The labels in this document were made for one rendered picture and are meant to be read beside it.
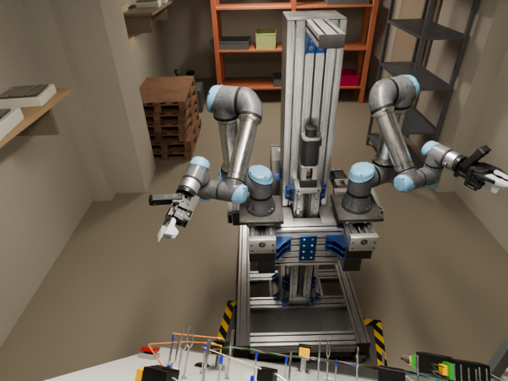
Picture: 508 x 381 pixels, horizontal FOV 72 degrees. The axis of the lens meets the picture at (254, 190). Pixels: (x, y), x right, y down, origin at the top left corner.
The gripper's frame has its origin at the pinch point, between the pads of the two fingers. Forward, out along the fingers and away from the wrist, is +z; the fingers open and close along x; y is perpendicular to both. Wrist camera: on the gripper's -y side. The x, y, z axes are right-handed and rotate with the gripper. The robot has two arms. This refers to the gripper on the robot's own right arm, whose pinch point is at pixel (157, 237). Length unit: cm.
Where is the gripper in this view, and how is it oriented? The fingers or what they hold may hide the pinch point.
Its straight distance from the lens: 121.4
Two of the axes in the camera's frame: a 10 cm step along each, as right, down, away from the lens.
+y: 8.8, 4.4, 2.0
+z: -2.8, 8.0, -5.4
